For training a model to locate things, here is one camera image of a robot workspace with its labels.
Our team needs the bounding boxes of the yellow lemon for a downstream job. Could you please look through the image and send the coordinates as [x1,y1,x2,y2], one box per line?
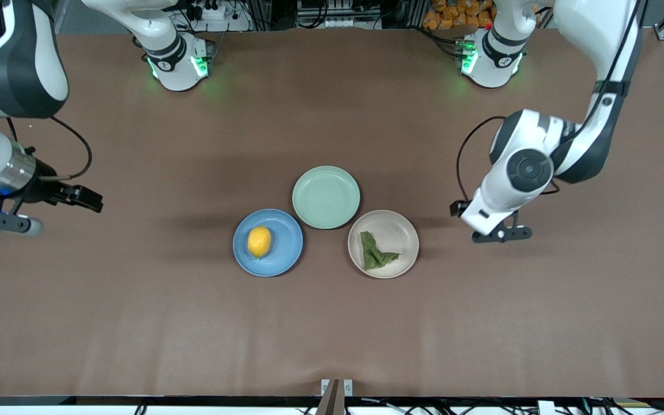
[247,226,272,259]

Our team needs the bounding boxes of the pile of orange fruits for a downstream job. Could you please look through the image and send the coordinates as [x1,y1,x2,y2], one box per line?
[423,0,495,31]

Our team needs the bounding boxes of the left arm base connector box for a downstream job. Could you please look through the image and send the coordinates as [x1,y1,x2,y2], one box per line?
[454,37,477,74]

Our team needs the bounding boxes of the beige round plate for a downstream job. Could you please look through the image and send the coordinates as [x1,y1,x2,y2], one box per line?
[348,210,420,280]

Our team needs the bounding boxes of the mint green round plate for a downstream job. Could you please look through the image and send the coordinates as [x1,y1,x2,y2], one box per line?
[292,166,361,230]

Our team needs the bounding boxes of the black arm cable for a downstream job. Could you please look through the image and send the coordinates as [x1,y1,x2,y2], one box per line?
[456,0,647,203]
[6,115,93,181]

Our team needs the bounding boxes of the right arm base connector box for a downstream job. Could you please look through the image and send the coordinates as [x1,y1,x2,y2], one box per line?
[194,39,216,77]

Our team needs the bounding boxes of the metal mount bracket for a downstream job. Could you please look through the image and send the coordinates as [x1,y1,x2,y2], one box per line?
[316,378,354,415]

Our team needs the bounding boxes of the blue round plate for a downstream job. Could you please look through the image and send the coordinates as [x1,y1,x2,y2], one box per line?
[233,209,304,278]

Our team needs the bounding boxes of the white power strip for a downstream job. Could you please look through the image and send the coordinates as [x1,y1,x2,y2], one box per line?
[185,0,252,32]

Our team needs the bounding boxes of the green lettuce leaf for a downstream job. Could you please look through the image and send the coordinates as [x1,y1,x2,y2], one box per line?
[360,231,401,270]

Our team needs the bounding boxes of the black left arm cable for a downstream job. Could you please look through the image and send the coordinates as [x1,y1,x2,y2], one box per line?
[456,0,647,203]

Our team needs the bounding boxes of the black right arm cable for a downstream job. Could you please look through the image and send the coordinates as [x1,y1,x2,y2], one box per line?
[6,115,93,181]

